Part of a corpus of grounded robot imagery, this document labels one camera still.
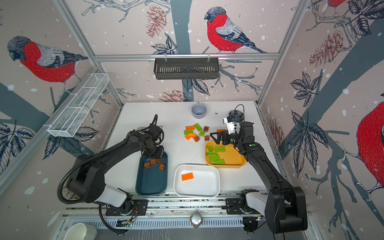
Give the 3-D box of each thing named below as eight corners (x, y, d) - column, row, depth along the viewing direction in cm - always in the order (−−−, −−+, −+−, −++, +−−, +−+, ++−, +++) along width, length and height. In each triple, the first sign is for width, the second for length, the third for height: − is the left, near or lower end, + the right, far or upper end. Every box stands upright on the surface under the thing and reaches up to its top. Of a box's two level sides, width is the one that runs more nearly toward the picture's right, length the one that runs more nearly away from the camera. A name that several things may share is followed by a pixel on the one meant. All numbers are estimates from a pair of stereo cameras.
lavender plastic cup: (191, 119, 112) (191, 114, 108) (192, 108, 119) (191, 103, 115) (206, 119, 112) (206, 114, 108) (205, 108, 119) (205, 103, 115)
